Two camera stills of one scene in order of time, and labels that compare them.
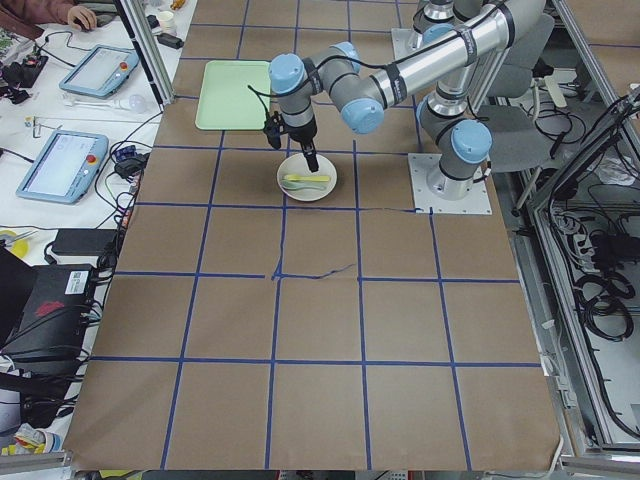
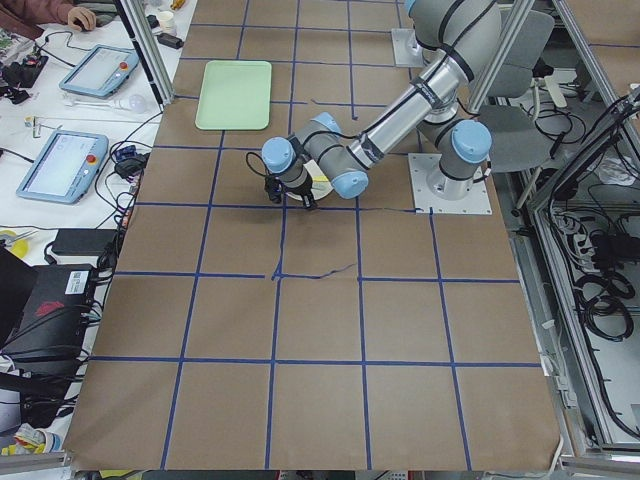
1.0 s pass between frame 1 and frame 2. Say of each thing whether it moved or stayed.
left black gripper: moved
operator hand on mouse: stayed
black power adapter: stayed
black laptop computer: stayed
